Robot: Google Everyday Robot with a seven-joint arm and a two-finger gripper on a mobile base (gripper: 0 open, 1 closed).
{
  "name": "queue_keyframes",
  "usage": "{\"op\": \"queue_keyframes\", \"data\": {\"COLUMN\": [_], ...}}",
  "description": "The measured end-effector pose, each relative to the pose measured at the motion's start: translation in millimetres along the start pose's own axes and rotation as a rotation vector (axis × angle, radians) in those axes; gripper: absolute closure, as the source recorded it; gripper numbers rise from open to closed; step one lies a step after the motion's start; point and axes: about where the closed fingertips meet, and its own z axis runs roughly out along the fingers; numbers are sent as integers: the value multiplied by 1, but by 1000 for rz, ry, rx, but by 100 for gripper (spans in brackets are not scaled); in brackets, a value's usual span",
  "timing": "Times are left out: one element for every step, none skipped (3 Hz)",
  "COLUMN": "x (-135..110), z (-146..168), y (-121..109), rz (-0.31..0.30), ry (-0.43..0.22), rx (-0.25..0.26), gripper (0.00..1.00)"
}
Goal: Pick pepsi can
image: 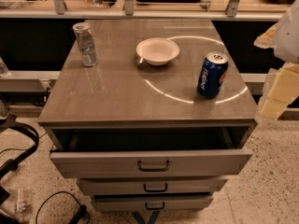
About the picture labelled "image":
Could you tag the grey drawer cabinet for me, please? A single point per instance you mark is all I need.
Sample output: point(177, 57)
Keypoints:
point(125, 92)

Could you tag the white paper bowl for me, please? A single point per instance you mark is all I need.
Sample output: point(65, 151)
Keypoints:
point(157, 51)

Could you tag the bottom grey drawer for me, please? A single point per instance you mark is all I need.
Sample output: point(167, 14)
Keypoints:
point(155, 202)

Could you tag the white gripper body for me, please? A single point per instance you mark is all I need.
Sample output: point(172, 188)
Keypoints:
point(288, 39)

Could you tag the middle grey drawer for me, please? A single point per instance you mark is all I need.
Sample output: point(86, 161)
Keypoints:
point(140, 186)

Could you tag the blue pepsi can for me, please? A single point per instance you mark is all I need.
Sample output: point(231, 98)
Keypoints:
point(213, 73)

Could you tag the top open grey drawer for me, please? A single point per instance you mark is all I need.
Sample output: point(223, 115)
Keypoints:
point(138, 153)

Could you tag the grey shelf rail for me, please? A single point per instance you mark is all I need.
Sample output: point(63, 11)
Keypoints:
point(243, 10)

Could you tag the silver energy drink can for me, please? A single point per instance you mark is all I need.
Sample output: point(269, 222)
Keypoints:
point(85, 43)

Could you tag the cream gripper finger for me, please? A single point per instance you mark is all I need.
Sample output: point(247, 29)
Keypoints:
point(284, 90)
point(266, 40)

